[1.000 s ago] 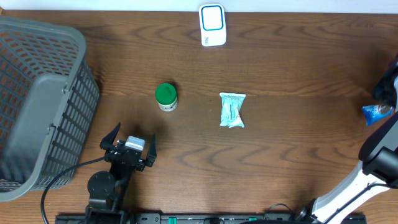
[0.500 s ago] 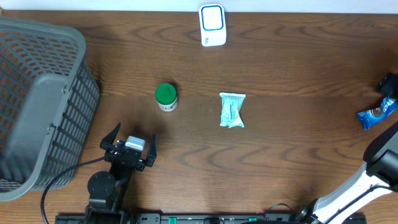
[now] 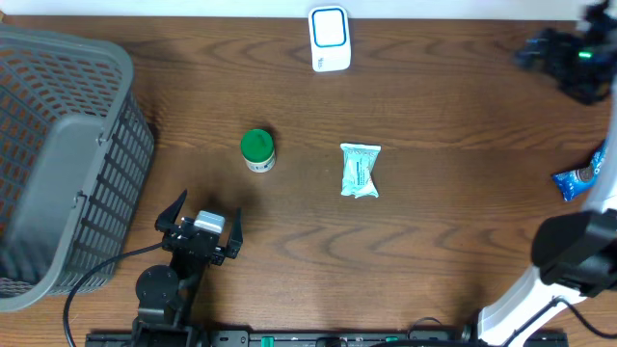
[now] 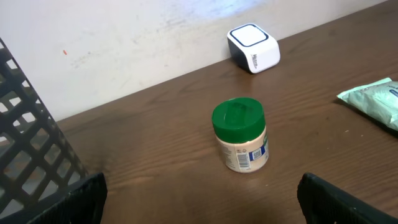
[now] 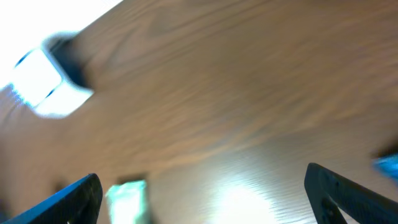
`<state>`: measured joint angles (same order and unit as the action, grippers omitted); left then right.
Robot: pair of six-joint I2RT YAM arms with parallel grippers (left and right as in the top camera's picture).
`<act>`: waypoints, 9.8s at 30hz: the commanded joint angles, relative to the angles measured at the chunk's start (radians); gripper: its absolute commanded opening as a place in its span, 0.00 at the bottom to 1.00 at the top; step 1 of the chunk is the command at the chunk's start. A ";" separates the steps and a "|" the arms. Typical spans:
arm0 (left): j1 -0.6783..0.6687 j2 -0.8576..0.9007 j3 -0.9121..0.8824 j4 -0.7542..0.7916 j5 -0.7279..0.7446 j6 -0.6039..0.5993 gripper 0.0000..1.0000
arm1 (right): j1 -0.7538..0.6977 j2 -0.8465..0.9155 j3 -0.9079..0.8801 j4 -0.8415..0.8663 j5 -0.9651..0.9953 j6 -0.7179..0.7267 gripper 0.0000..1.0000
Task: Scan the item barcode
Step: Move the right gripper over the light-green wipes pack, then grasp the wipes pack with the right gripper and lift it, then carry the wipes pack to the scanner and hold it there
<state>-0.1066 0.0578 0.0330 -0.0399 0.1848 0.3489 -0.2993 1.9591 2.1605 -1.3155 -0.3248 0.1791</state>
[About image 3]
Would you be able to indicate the green lid white jar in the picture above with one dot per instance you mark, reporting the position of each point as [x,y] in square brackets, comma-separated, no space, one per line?
[258,150]

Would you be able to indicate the grey plastic mesh basket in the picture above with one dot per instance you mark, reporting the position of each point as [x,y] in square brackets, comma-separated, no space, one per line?
[76,150]

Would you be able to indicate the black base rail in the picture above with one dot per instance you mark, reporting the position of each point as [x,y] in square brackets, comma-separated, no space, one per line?
[246,339]

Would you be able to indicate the blue Oreo cookie pack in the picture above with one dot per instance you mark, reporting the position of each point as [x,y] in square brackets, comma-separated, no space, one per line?
[573,183]

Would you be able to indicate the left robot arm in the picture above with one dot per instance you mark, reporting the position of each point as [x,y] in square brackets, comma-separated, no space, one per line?
[166,292]

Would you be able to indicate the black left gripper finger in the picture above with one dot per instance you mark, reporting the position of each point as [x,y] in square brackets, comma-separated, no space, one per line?
[235,239]
[165,222]

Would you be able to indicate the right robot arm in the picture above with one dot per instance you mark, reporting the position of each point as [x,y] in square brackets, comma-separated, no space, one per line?
[573,256]

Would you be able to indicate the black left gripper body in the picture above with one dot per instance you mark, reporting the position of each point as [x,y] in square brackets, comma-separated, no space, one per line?
[170,240]

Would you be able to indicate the white mint tissue pack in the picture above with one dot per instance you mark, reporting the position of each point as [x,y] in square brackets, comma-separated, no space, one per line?
[359,161]

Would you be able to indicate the white barcode scanner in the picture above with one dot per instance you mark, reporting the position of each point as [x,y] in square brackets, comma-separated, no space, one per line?
[330,41]

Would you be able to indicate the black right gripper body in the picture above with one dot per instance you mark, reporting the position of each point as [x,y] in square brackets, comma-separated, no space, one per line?
[590,66]

